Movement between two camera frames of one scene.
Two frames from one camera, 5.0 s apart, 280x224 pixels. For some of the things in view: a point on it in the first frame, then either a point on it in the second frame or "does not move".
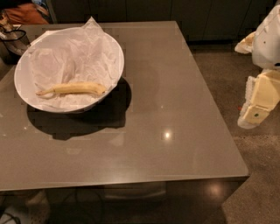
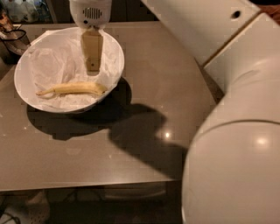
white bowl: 68,71 does not move
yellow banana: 86,87 does not move
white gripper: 269,44 to 91,16
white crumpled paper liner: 61,56 does not move
